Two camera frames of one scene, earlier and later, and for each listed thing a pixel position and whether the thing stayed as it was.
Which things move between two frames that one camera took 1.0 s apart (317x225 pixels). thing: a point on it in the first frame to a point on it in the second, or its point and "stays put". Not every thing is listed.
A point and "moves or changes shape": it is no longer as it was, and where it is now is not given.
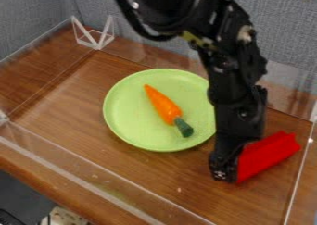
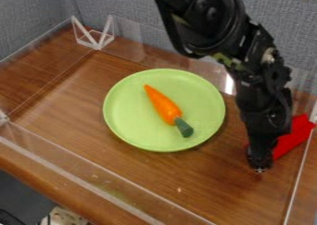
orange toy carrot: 168,110 stays put
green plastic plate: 132,120 stays put
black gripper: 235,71 to 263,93
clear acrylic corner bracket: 92,38 stays put
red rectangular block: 262,153 moves or changes shape
